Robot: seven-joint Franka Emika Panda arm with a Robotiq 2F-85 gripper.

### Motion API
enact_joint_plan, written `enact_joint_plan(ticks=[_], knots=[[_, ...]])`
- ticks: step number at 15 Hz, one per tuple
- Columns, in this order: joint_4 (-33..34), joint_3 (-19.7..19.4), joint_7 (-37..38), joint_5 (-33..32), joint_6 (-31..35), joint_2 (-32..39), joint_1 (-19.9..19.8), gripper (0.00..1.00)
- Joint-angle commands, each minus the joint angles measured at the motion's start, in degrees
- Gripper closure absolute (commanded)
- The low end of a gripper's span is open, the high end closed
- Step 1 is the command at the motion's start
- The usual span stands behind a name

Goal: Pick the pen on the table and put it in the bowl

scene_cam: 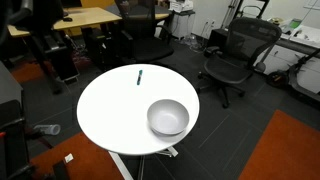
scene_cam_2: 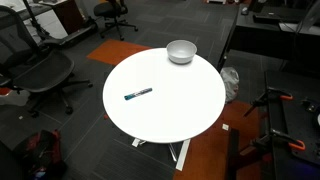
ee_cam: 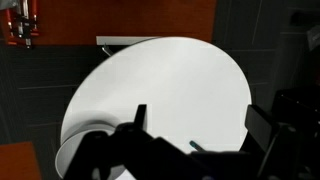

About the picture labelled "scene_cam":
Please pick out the black floor box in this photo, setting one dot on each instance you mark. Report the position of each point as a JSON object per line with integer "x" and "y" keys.
{"x": 60, "y": 171}

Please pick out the small white card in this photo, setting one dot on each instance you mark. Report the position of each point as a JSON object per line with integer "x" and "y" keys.
{"x": 68, "y": 158}

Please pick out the small green object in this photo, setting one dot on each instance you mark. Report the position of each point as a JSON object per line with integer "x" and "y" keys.
{"x": 295, "y": 23}

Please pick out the black box cabinet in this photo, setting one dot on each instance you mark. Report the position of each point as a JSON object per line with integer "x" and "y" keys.
{"x": 218, "y": 36}

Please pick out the black computer mouse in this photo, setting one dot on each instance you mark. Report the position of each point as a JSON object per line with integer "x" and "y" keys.
{"x": 67, "y": 19}

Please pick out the black computer monitor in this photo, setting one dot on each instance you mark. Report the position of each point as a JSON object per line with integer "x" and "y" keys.
{"x": 71, "y": 3}

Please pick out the black equipment rack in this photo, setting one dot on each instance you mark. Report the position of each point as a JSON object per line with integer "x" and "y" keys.
{"x": 13, "y": 146}

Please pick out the black mesh office chair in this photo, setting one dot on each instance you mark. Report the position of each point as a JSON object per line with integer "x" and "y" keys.
{"x": 226, "y": 68}

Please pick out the white long counter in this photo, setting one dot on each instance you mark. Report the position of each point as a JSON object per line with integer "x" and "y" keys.
{"x": 283, "y": 58}

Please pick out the black electric scooter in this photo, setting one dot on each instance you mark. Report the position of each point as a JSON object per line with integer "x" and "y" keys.
{"x": 300, "y": 78}

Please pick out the black metal stand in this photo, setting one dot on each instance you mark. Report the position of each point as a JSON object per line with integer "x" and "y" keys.
{"x": 239, "y": 11}

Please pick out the white round bowl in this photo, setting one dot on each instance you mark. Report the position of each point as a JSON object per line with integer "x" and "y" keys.
{"x": 168, "y": 116}

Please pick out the teal marker pen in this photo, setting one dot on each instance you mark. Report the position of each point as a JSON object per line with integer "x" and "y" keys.
{"x": 139, "y": 78}

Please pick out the grey cabinet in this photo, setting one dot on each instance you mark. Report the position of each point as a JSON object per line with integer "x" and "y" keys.
{"x": 8, "y": 86}

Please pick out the light wooden desk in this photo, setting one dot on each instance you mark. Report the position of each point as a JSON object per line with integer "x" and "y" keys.
{"x": 86, "y": 16}

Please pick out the black rolling chair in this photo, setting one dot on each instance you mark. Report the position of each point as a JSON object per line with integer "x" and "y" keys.
{"x": 60, "y": 56}

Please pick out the white low cabinet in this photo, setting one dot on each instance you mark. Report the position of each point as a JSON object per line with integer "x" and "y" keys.
{"x": 182, "y": 25}

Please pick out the black computer tower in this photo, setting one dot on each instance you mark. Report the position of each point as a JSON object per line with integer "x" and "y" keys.
{"x": 96, "y": 46}

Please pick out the clear plastic bottle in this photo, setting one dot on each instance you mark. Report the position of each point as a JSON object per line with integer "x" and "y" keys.
{"x": 50, "y": 129}

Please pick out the white table base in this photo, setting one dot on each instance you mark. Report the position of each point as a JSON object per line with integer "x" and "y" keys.
{"x": 120, "y": 165}

